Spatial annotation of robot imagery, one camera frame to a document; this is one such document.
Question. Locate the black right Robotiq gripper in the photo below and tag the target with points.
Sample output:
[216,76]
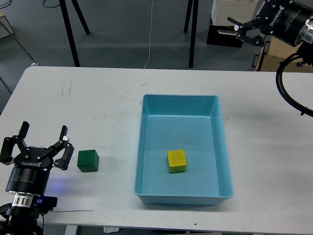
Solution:
[287,20]

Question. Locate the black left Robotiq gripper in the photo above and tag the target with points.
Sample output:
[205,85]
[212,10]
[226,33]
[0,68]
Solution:
[29,171]

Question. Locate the green wooden block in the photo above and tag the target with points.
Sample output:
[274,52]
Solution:
[88,160]

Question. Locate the yellow wooden block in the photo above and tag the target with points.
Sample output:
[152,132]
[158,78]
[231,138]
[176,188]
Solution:
[176,161]

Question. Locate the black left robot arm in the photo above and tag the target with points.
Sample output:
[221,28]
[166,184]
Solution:
[21,216]

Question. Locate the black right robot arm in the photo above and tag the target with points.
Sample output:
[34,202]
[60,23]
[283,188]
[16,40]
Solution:
[306,49]

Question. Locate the white plastic container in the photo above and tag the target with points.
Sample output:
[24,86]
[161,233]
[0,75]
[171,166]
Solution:
[239,10]

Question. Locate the black drawer cabinet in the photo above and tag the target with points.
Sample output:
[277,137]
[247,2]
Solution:
[220,35]

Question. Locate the light blue plastic bin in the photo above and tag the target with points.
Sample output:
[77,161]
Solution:
[193,123]

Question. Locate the wooden shelf at left edge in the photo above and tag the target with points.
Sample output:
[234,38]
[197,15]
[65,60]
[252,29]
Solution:
[5,26]

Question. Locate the black right table leg frame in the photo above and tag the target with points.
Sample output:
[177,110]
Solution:
[191,15]

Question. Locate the black table leg frame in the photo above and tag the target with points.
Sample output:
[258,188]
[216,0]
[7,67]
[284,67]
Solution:
[191,15]
[68,27]

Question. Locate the black left table leg frame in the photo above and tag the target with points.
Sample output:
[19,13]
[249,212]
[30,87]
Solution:
[68,27]

